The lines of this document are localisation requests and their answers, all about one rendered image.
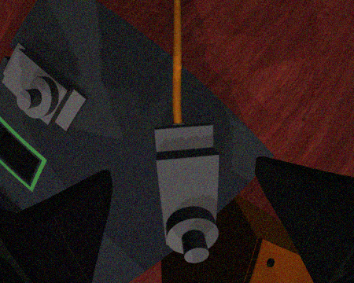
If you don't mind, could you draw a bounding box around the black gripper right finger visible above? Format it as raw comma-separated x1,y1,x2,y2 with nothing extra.
255,156,354,283

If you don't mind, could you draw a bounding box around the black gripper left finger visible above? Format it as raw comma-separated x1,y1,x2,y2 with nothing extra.
0,170,113,283

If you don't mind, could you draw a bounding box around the grey micro servo with orange cable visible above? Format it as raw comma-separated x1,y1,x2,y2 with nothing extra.
155,0,219,263

